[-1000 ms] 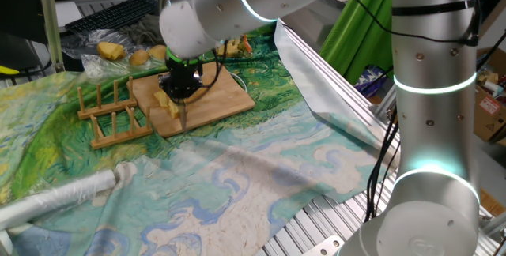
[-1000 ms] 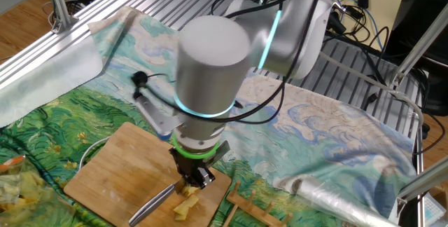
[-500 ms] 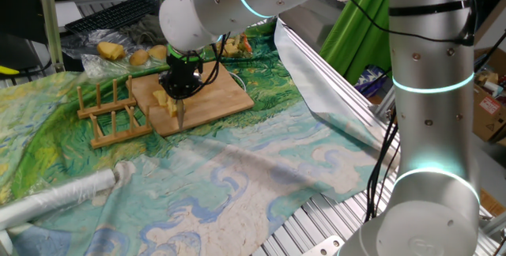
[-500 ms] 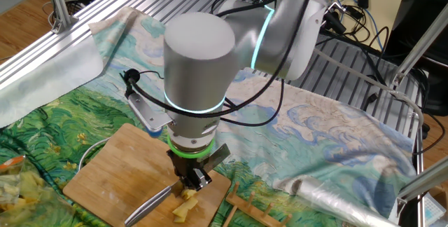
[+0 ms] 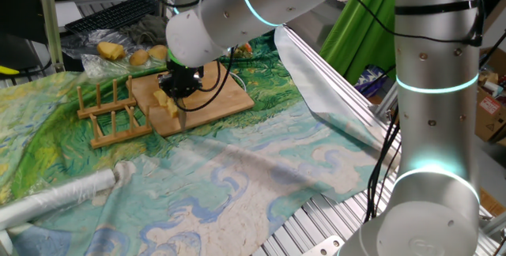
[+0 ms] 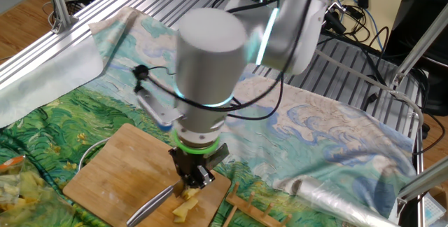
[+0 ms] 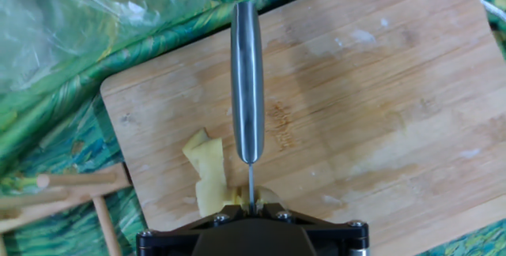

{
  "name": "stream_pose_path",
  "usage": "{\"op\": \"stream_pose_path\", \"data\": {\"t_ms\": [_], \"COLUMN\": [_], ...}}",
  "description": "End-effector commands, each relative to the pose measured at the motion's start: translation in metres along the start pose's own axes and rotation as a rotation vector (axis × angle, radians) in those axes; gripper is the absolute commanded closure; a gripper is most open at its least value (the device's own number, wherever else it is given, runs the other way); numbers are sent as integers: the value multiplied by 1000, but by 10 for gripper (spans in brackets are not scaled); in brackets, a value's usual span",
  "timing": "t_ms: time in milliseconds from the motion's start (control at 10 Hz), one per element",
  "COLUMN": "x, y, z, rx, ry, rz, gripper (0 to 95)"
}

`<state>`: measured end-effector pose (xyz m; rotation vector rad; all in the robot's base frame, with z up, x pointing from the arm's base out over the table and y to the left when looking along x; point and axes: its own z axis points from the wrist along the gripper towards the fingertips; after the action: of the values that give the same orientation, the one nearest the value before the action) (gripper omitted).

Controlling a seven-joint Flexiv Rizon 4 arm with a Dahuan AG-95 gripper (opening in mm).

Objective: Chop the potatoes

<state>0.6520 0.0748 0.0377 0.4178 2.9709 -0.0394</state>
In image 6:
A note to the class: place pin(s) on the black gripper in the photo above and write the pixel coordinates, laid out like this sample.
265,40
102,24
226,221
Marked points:
192,162

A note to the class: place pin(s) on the steel cleaver knife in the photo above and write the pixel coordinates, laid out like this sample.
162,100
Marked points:
150,206

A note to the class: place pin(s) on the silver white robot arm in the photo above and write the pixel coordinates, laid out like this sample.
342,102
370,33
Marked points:
210,52

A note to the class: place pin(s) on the wooden cutting board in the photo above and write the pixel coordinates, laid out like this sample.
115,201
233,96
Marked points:
115,174

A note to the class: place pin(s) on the wooden peg rack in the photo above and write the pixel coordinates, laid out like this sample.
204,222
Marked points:
259,211

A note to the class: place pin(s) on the painted landscape tablecloth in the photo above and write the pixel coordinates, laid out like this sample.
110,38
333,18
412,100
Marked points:
315,132

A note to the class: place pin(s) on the clear plastic wrap roll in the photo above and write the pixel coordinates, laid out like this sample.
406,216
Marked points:
336,200

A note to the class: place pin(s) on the bag of chopped potato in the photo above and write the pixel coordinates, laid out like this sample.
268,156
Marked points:
24,199

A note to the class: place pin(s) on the black plug connector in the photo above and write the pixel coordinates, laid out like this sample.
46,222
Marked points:
371,98

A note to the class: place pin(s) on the black power adapter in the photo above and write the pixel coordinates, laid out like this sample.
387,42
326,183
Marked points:
363,0

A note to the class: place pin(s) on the white grid tray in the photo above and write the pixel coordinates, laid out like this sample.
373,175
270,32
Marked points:
434,213

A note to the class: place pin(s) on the large black case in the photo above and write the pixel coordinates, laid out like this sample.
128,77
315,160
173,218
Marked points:
430,10

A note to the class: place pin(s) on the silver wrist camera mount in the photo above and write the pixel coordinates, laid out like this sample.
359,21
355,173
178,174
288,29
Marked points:
161,111

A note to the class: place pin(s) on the black clamp mount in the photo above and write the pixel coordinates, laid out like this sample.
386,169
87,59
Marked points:
334,22

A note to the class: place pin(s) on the aluminium frame post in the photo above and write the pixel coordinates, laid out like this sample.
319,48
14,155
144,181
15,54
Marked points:
420,45
57,3
427,181

